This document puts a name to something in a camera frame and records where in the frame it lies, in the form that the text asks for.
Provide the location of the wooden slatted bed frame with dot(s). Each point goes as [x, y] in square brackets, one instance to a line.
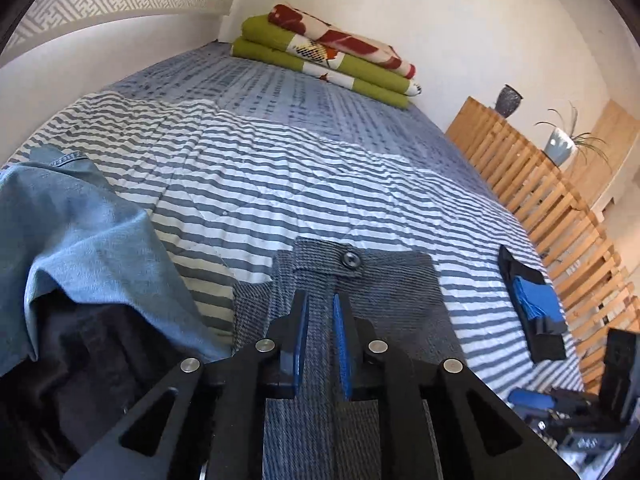
[550, 210]

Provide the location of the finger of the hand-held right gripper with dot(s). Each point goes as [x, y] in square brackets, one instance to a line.
[532, 399]

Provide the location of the blue denim garment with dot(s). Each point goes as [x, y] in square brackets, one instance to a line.
[75, 240]

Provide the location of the grey pants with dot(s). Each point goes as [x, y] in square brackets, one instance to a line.
[395, 285]

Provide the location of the red floral folded blanket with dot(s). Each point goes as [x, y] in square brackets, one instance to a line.
[340, 37]

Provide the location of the folded black garment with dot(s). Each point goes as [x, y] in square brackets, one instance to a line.
[542, 347]

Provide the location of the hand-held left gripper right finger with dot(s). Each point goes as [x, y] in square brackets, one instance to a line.
[342, 345]

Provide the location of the striped bed cover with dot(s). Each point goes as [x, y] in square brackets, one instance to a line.
[300, 160]

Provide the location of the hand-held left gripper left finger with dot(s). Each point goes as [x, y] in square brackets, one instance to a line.
[301, 345]

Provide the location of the folded blue garment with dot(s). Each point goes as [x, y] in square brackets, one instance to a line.
[537, 302]

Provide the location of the wooden board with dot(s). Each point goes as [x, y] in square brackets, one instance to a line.
[612, 145]

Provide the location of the dark ceramic vase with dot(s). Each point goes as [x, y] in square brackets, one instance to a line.
[509, 101]

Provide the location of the green folded blanket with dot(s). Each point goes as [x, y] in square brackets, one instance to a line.
[365, 70]
[280, 55]

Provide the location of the potted plant in grey pot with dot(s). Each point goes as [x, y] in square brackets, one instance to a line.
[560, 145]

